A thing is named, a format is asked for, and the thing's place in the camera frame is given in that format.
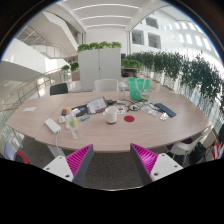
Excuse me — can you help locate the white power strip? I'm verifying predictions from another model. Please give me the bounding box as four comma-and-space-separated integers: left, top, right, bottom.
45, 118, 61, 133

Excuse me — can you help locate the white chair behind table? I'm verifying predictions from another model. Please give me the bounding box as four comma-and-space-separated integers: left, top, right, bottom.
94, 79, 118, 91

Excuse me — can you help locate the clear glass pitcher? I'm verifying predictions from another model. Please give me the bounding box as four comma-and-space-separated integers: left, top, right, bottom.
118, 82, 128, 100

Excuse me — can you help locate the black chair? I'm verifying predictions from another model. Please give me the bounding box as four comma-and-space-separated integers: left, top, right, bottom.
50, 83, 68, 95

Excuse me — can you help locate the white ceramic mug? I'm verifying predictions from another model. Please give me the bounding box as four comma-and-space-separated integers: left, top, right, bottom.
104, 106, 117, 124

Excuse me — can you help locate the red small object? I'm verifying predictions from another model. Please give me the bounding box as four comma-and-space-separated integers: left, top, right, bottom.
61, 109, 67, 116

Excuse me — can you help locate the dark blue phone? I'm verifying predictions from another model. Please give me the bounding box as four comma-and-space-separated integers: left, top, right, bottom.
155, 103, 176, 117

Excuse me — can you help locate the white paper sheet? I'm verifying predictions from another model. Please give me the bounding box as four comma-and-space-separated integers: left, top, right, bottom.
23, 107, 37, 112

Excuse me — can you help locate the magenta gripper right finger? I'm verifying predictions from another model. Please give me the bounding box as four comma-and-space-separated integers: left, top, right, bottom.
130, 143, 182, 185

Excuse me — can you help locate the small clear plastic bag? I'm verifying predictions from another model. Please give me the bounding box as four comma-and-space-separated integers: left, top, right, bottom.
160, 113, 169, 121

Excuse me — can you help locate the green tote bag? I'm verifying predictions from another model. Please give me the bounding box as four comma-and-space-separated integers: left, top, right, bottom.
128, 78, 150, 101

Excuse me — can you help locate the clear plastic water bottle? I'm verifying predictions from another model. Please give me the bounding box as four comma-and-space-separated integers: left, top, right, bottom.
68, 112, 81, 139

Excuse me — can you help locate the hedge planter row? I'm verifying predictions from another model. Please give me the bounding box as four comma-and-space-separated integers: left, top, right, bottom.
121, 51, 224, 114

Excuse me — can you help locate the white chair at right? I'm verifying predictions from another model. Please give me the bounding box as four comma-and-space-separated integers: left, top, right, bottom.
167, 126, 212, 161

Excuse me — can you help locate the red round coaster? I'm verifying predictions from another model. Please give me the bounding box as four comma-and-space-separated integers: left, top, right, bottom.
124, 115, 135, 122

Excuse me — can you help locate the white cabinet with plants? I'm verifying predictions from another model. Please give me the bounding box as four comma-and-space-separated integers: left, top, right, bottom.
78, 42, 121, 91

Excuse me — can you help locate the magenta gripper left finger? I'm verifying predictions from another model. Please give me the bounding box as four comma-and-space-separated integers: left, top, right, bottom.
44, 144, 94, 186

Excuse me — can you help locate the blue marker pen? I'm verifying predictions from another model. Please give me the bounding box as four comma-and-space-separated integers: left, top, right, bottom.
81, 115, 90, 121

